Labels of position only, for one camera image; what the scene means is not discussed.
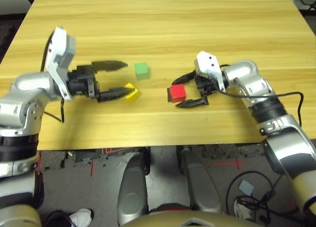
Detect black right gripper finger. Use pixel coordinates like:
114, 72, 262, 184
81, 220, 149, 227
174, 96, 209, 109
171, 71, 197, 86

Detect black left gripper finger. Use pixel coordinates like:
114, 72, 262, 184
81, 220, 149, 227
91, 60, 128, 73
97, 87, 136, 103

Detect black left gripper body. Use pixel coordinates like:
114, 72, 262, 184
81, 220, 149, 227
66, 64, 101, 101

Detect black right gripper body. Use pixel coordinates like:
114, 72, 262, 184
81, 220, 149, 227
195, 71, 220, 97

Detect red wooden block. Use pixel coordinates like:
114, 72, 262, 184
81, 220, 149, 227
169, 84, 187, 103

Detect yellow wooden block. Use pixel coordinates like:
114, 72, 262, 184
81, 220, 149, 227
124, 82, 141, 105

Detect green wooden block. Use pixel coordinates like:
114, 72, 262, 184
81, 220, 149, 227
134, 62, 150, 81

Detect silver robot right leg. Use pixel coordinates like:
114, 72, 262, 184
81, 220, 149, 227
179, 148, 223, 214

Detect silver robot leg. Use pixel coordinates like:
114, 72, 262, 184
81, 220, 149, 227
179, 148, 223, 214
117, 151, 150, 225

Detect silver robot left leg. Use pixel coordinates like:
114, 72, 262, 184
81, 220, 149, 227
117, 151, 150, 225

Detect grey-blue card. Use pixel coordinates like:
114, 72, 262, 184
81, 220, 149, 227
238, 179, 255, 195

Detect white shoe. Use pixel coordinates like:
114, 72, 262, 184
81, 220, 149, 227
234, 197, 255, 222
69, 208, 94, 227

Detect gold robot torso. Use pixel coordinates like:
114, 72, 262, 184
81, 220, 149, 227
120, 210, 260, 227

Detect black stand with tablet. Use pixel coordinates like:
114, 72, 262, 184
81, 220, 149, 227
297, 0, 316, 12

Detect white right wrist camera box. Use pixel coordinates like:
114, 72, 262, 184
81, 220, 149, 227
194, 51, 227, 92

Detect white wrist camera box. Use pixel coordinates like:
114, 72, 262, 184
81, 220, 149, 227
194, 51, 227, 92
45, 26, 77, 101

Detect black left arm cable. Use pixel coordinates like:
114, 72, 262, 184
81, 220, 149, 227
40, 31, 65, 123

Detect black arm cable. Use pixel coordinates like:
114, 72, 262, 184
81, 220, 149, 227
216, 64, 305, 128
40, 31, 65, 123

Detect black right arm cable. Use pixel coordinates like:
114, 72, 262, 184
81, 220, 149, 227
216, 64, 305, 128

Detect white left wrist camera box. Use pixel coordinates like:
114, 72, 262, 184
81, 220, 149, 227
45, 26, 77, 101

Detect black floor cable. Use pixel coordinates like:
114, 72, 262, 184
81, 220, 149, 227
226, 171, 297, 225

